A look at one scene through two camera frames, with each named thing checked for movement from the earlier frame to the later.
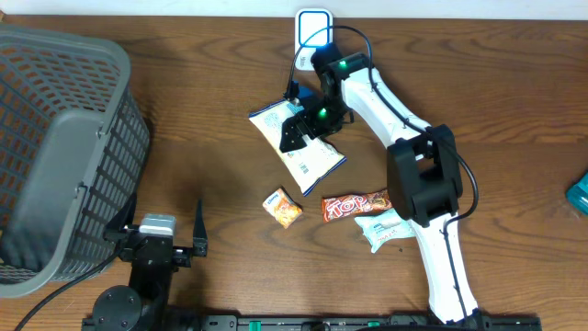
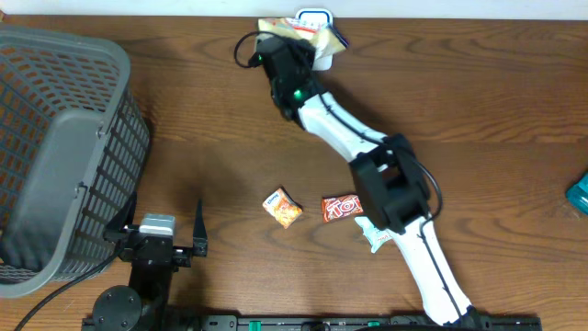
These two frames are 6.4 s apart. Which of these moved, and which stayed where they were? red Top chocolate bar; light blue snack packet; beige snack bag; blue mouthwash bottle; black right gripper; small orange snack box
Moved: black right gripper; beige snack bag
Stayed: small orange snack box; light blue snack packet; blue mouthwash bottle; red Top chocolate bar
